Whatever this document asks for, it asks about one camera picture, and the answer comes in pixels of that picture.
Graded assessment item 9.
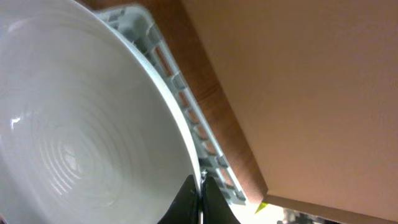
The white plate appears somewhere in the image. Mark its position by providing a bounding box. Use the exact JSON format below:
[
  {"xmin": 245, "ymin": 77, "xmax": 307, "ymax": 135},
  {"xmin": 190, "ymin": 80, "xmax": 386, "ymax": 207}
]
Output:
[{"xmin": 1, "ymin": 1, "xmax": 200, "ymax": 223}]

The grey dishwasher rack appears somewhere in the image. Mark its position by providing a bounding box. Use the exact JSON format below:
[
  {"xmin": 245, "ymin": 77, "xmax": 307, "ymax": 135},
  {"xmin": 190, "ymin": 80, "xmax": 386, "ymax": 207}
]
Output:
[{"xmin": 94, "ymin": 4, "xmax": 249, "ymax": 205}]

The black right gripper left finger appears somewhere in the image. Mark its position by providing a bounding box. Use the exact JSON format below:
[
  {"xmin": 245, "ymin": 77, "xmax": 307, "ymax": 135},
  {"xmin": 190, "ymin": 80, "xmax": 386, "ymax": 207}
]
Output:
[{"xmin": 158, "ymin": 175, "xmax": 199, "ymax": 224}]

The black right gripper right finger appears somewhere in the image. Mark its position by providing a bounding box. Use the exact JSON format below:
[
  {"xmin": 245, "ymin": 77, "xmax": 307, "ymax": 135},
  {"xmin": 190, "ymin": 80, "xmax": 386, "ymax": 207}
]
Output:
[{"xmin": 202, "ymin": 176, "xmax": 240, "ymax": 224}]

